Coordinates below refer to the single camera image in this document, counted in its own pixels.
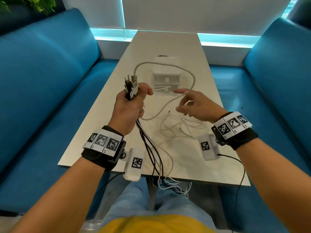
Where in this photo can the person's right hand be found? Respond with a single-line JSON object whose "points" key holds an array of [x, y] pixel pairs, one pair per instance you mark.
{"points": [[204, 107]]}

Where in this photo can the person's left hand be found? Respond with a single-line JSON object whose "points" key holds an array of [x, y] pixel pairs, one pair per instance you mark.
{"points": [[126, 109]]}

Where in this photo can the person's right thumb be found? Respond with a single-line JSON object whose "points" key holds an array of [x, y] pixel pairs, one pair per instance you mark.
{"points": [[184, 109]]}

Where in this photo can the person's right middle finger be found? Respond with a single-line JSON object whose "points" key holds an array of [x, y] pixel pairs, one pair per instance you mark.
{"points": [[182, 91]]}

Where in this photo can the person's left thumb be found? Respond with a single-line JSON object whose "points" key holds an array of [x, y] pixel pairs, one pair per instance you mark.
{"points": [[145, 89]]}

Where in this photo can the person's right forearm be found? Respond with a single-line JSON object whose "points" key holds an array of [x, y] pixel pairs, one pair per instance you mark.
{"points": [[274, 179]]}

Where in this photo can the person's left forearm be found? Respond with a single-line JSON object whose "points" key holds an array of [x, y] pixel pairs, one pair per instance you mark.
{"points": [[65, 196]]}

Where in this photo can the white plastic drawer box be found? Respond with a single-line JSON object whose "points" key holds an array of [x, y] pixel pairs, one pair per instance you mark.
{"points": [[166, 70]]}

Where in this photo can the small black object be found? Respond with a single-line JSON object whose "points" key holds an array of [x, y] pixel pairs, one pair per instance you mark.
{"points": [[163, 56]]}

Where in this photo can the black marker wristband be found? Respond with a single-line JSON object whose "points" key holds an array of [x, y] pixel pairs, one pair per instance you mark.
{"points": [[234, 129], [104, 145]]}

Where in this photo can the white roller blind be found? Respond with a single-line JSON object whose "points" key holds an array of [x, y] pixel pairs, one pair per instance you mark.
{"points": [[94, 12], [206, 14]]}

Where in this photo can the blue sofa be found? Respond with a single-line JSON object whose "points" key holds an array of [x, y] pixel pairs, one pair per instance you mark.
{"points": [[46, 94], [272, 89]]}

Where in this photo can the grey table leg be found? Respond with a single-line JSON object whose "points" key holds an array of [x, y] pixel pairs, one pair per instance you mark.
{"points": [[151, 194]]}

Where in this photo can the blue jeans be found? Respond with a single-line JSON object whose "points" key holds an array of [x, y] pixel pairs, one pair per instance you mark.
{"points": [[136, 201]]}

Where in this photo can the yellow shirt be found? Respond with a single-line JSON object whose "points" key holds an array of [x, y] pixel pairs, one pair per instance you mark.
{"points": [[155, 224]]}

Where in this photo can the green plant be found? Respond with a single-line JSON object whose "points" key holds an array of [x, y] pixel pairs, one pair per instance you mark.
{"points": [[36, 2]]}

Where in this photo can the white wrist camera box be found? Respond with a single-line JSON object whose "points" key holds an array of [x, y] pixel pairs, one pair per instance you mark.
{"points": [[134, 164], [208, 147]]}

